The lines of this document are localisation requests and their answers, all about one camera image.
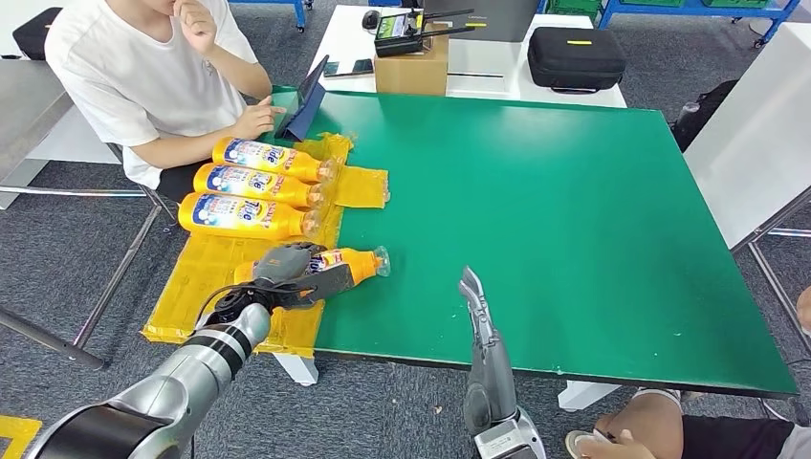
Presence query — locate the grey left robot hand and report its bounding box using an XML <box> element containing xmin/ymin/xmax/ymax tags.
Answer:
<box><xmin>252</xmin><ymin>242</ymin><xmax>331</xmax><ymax>286</ymax></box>

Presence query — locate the person's right hand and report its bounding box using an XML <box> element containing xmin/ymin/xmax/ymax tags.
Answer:
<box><xmin>230</xmin><ymin>95</ymin><xmax>288</xmax><ymax>141</ymax></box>

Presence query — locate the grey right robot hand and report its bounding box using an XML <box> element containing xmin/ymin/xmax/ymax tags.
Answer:
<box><xmin>458</xmin><ymin>266</ymin><xmax>522</xmax><ymax>438</ymax></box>

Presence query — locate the person's left hand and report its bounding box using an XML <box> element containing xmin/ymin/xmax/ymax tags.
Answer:
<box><xmin>172</xmin><ymin>0</ymin><xmax>219</xmax><ymax>57</ymax></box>

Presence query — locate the orange detergent bottle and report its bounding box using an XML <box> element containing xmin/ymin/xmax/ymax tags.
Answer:
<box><xmin>178</xmin><ymin>192</ymin><xmax>324</xmax><ymax>242</ymax></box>
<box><xmin>192</xmin><ymin>163</ymin><xmax>331</xmax><ymax>209</ymax></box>
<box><xmin>211</xmin><ymin>136</ymin><xmax>340</xmax><ymax>184</ymax></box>
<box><xmin>232</xmin><ymin>245</ymin><xmax>392</xmax><ymax>288</ymax></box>

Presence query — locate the tablet in blue case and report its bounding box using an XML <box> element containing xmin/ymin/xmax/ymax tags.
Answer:
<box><xmin>274</xmin><ymin>55</ymin><xmax>331</xmax><ymax>142</ymax></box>

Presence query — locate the yellow taped cardboard mat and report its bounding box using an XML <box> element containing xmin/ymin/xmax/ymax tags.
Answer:
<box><xmin>140</xmin><ymin>132</ymin><xmax>391</xmax><ymax>360</ymax></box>

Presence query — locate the white table foot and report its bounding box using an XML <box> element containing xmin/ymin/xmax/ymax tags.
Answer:
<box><xmin>557</xmin><ymin>380</ymin><xmax>623</xmax><ymax>413</ymax></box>
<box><xmin>272</xmin><ymin>352</ymin><xmax>320</xmax><ymax>387</ymax></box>

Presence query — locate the black smartphone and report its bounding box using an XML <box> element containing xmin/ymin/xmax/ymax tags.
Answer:
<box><xmin>322</xmin><ymin>58</ymin><xmax>375</xmax><ymax>79</ymax></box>

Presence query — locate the brown cardboard box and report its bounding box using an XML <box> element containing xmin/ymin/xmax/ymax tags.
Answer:
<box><xmin>373</xmin><ymin>24</ymin><xmax>449</xmax><ymax>98</ymax></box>

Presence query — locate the black bag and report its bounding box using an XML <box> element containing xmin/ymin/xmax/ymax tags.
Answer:
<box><xmin>11</xmin><ymin>6</ymin><xmax>65</xmax><ymax>61</ymax></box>

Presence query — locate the grey metal table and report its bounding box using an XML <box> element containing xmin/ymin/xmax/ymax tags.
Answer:
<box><xmin>0</xmin><ymin>57</ymin><xmax>167</xmax><ymax>372</ymax></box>

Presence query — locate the dark grey flat case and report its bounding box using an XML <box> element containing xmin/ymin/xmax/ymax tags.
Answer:
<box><xmin>423</xmin><ymin>0</ymin><xmax>541</xmax><ymax>44</ymax></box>

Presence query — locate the black carrying case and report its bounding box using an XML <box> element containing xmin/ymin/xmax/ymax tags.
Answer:
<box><xmin>527</xmin><ymin>26</ymin><xmax>628</xmax><ymax>95</ymax></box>

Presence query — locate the green plastic crate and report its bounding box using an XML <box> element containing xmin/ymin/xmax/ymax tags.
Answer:
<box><xmin>545</xmin><ymin>0</ymin><xmax>603</xmax><ymax>20</ymax></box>

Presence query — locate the black backpack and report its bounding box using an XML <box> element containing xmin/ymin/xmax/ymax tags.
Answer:
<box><xmin>669</xmin><ymin>78</ymin><xmax>741</xmax><ymax>153</ymax></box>

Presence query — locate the white side table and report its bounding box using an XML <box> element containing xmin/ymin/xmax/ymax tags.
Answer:
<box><xmin>683</xmin><ymin>22</ymin><xmax>811</xmax><ymax>356</ymax></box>

